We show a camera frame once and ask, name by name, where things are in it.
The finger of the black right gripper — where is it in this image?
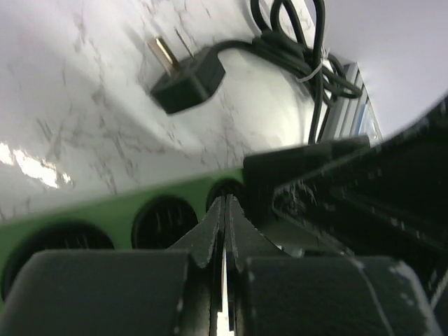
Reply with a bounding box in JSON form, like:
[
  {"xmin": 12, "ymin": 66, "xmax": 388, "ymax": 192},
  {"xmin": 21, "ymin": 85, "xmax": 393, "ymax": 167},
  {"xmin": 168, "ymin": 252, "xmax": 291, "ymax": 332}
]
[{"xmin": 273, "ymin": 99, "xmax": 447, "ymax": 280}]

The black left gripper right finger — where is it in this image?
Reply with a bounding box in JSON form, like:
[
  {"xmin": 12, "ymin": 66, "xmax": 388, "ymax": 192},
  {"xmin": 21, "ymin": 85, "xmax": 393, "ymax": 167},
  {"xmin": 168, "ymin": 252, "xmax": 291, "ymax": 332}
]
[{"xmin": 225, "ymin": 196, "xmax": 442, "ymax": 335}]

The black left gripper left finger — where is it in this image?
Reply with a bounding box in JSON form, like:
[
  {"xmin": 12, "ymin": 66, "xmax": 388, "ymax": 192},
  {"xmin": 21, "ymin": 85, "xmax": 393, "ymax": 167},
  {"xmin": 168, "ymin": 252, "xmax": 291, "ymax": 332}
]
[{"xmin": 1, "ymin": 198, "xmax": 225, "ymax": 335}]

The green power strip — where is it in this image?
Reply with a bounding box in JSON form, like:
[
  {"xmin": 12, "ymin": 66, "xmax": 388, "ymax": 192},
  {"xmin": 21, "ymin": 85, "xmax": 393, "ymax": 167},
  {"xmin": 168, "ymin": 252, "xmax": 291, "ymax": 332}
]
[{"xmin": 1, "ymin": 168, "xmax": 246, "ymax": 300}]

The black plug adapter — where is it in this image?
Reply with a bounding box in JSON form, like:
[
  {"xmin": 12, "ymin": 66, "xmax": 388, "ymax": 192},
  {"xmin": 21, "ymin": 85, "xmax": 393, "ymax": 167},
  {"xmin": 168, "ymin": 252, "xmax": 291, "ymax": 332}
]
[{"xmin": 147, "ymin": 36, "xmax": 225, "ymax": 115}]

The white cable duct rail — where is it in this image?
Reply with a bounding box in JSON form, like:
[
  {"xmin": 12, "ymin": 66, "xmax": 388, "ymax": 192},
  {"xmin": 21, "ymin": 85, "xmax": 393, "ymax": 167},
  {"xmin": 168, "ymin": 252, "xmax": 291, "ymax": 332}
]
[{"xmin": 321, "ymin": 62, "xmax": 382, "ymax": 145}]

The black power strip cable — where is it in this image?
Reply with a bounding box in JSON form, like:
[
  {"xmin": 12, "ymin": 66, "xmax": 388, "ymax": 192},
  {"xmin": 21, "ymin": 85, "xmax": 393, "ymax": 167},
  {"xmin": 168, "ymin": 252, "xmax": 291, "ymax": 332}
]
[{"xmin": 213, "ymin": 0, "xmax": 363, "ymax": 144}]

